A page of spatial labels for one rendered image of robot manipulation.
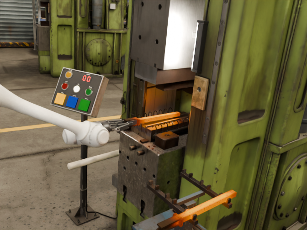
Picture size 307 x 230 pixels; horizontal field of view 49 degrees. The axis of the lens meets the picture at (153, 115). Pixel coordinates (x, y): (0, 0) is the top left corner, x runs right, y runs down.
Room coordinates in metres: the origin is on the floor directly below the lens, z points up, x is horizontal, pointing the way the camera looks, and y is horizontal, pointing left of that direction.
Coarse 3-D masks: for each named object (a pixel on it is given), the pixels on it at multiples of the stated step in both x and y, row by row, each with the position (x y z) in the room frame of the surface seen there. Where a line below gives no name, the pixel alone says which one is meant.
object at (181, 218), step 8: (232, 192) 1.29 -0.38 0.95; (208, 200) 1.21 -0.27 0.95; (216, 200) 1.21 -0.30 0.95; (224, 200) 1.24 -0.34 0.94; (192, 208) 1.14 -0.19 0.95; (200, 208) 1.15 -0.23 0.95; (208, 208) 1.17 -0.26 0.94; (176, 216) 1.07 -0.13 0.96; (184, 216) 1.08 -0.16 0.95; (160, 224) 1.02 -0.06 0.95; (168, 224) 1.02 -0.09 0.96; (176, 224) 1.06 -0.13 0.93
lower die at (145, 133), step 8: (184, 112) 2.17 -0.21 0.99; (168, 120) 1.96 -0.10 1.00; (184, 120) 2.01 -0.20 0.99; (136, 128) 1.91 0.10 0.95; (144, 128) 1.85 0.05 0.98; (152, 128) 1.83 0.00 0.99; (160, 128) 1.85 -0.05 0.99; (168, 128) 1.89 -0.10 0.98; (176, 128) 1.94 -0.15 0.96; (144, 136) 1.84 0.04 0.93
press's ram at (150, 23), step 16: (144, 0) 1.92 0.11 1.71; (160, 0) 1.82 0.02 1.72; (176, 0) 1.79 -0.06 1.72; (192, 0) 1.87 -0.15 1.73; (144, 16) 1.91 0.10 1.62; (160, 16) 1.81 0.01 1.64; (176, 16) 1.80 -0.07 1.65; (192, 16) 1.88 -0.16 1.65; (144, 32) 1.90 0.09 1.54; (160, 32) 1.80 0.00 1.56; (176, 32) 1.81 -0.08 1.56; (192, 32) 1.89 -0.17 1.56; (144, 48) 1.89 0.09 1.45; (160, 48) 1.79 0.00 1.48; (176, 48) 1.82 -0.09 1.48; (192, 48) 1.90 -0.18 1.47; (160, 64) 1.78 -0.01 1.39; (176, 64) 1.83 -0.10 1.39
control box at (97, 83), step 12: (72, 72) 2.25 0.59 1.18; (84, 72) 2.22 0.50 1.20; (60, 84) 2.22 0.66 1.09; (72, 84) 2.19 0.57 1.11; (84, 84) 2.17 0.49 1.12; (96, 84) 2.14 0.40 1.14; (84, 96) 2.12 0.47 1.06; (96, 96) 2.09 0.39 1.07; (72, 108) 2.10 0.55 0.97; (96, 108) 2.09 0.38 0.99
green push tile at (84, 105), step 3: (81, 99) 2.10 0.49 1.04; (84, 99) 2.10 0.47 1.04; (81, 102) 2.09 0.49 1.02; (84, 102) 2.09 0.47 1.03; (87, 102) 2.08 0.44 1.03; (81, 105) 2.08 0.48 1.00; (84, 105) 2.07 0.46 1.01; (87, 105) 2.07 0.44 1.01; (78, 108) 2.08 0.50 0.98; (81, 108) 2.07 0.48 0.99; (84, 108) 2.06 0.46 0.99; (87, 108) 2.06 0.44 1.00; (87, 111) 2.05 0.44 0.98
